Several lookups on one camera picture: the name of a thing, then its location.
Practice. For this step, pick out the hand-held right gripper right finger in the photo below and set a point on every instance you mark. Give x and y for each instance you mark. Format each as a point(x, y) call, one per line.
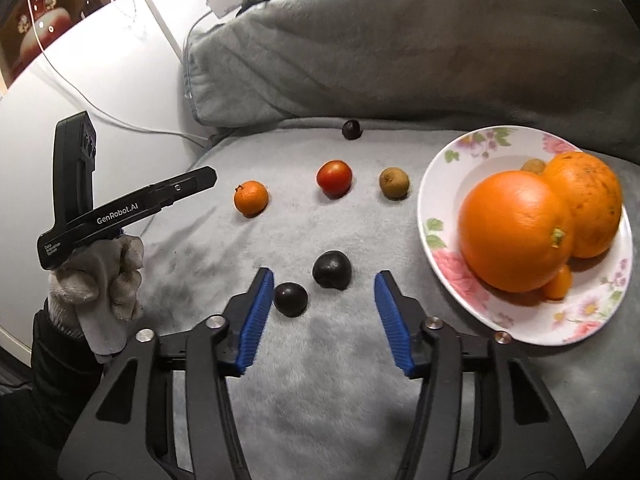
point(395, 325)

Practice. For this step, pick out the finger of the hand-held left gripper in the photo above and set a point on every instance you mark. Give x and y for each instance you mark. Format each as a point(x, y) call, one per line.
point(185, 185)

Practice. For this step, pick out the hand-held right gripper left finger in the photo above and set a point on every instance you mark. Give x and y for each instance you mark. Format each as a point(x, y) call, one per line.
point(252, 325)

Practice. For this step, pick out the floral white plate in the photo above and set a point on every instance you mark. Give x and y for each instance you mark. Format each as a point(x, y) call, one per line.
point(442, 200)

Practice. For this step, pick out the large orange with green stem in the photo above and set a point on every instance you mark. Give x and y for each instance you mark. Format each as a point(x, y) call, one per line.
point(510, 230)

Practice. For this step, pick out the small oval kumquat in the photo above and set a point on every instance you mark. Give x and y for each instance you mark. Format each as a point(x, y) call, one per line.
point(559, 284)

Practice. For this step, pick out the brown round fruit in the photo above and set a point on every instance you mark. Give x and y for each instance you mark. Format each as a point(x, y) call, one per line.
point(531, 165)
point(394, 183)

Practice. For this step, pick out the speckled large orange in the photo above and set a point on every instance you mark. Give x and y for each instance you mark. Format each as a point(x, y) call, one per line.
point(590, 200)

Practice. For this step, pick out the person's left forearm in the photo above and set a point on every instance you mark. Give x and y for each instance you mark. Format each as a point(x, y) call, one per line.
point(55, 370)

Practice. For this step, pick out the person's left hand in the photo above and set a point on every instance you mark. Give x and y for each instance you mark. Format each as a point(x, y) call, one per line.
point(95, 285)

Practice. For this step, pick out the small mandarin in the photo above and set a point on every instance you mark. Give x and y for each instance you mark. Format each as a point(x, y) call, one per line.
point(251, 199)

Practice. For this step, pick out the grey plush blanket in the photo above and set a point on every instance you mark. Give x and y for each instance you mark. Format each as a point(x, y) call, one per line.
point(320, 410)

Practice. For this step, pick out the red and white ornament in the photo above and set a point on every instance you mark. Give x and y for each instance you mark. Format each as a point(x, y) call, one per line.
point(45, 30)

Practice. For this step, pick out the red tomato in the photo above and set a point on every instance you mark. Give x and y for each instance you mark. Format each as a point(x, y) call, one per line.
point(334, 178)

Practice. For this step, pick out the small dark round fruit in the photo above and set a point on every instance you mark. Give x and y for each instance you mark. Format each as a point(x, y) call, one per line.
point(351, 129)

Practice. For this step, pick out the grey plush cushion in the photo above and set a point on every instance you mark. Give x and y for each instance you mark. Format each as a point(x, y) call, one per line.
point(400, 45)

